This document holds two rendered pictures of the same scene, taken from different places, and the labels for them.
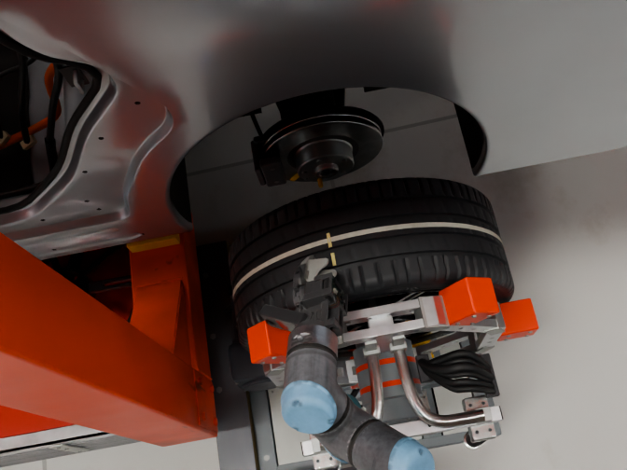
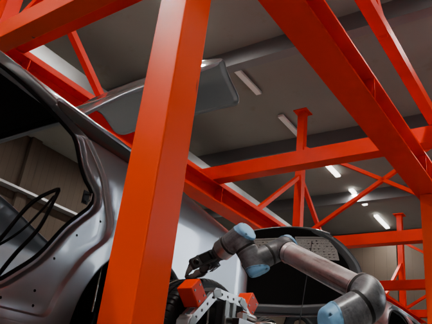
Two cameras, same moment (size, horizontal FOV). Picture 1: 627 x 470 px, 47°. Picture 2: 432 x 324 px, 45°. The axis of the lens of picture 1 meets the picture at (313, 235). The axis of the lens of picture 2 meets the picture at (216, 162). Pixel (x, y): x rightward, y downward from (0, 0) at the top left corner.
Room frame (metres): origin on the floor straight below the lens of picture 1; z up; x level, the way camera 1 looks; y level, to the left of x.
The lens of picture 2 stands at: (-0.81, 1.89, 0.68)
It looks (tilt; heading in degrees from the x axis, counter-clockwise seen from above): 25 degrees up; 303
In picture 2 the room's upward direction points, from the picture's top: 7 degrees clockwise
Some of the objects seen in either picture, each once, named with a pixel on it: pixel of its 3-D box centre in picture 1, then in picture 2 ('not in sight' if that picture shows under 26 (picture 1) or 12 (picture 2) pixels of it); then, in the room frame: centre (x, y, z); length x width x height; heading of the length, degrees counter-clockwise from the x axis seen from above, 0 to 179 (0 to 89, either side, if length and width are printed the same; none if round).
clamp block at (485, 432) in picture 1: (479, 419); not in sight; (0.12, -0.24, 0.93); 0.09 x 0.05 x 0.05; 175
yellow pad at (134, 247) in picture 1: (151, 223); not in sight; (0.88, 0.43, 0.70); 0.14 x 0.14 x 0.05; 85
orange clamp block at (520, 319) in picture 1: (513, 320); not in sight; (0.32, -0.40, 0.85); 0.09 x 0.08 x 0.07; 85
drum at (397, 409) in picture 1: (388, 377); not in sight; (0.26, -0.08, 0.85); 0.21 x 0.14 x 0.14; 175
